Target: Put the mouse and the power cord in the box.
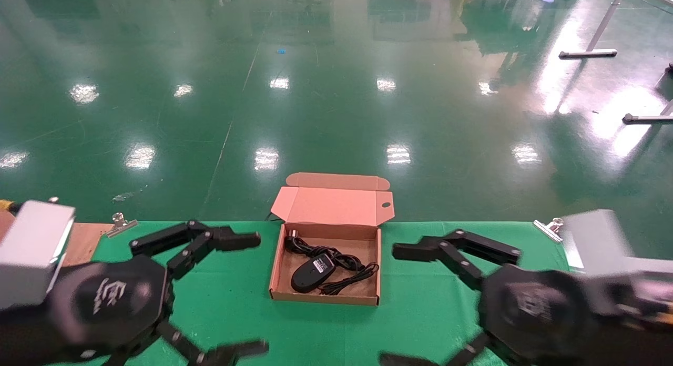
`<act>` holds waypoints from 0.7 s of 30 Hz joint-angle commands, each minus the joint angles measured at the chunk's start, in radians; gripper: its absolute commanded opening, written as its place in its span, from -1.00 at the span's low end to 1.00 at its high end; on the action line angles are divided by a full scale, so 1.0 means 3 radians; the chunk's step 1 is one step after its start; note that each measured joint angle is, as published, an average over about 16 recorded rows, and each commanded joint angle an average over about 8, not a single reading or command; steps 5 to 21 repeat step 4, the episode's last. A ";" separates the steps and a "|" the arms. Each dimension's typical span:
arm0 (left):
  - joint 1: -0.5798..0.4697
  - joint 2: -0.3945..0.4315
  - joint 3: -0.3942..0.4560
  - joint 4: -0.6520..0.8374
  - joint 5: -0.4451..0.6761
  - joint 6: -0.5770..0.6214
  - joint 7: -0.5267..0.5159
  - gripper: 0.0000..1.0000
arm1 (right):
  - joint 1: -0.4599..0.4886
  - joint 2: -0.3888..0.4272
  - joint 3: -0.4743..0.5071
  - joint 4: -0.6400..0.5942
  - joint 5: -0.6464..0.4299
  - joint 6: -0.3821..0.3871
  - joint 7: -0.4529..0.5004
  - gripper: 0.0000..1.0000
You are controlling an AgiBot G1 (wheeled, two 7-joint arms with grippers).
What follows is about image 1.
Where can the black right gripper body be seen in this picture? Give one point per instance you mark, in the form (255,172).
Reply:
(541,313)

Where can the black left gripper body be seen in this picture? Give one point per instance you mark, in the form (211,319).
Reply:
(110,303)

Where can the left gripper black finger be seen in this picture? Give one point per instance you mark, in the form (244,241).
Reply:
(184,345)
(221,239)

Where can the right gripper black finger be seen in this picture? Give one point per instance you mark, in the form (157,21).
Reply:
(468,353)
(462,240)

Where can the flat open cardboard mailer box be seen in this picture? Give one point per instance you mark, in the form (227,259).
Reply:
(331,205)

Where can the metal binder clip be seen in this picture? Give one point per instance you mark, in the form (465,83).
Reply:
(549,229)
(121,226)

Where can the green table cloth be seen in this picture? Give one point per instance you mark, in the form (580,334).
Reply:
(326,329)

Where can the metal stand leg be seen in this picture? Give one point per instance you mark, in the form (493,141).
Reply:
(646,118)
(586,53)

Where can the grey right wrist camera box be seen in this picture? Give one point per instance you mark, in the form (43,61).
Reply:
(597,242)

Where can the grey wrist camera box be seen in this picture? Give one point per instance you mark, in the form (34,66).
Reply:
(31,250)
(597,242)

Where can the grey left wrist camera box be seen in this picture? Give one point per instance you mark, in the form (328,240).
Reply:
(31,250)

